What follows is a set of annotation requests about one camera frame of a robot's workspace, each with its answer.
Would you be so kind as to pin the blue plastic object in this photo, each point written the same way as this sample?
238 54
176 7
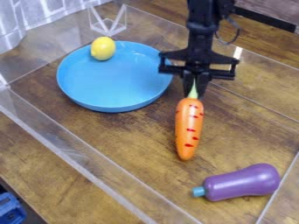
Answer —
12 213

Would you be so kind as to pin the clear acrylic corner bracket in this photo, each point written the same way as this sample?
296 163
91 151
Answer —
107 26

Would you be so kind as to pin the orange toy carrot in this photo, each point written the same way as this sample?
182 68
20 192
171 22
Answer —
188 122

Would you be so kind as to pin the yellow toy lemon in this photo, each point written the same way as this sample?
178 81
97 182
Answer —
103 48

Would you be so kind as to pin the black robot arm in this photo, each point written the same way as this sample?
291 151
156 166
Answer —
203 23

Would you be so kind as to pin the clear acrylic enclosure wall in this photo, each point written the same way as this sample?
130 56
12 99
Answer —
92 168

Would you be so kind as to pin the purple toy eggplant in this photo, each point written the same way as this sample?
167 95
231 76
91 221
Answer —
254 181

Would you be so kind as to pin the white translucent curtain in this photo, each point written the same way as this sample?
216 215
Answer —
21 15

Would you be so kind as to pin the blue plastic plate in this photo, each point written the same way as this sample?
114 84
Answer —
118 85

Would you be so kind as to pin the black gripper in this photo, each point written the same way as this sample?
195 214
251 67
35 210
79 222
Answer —
196 64

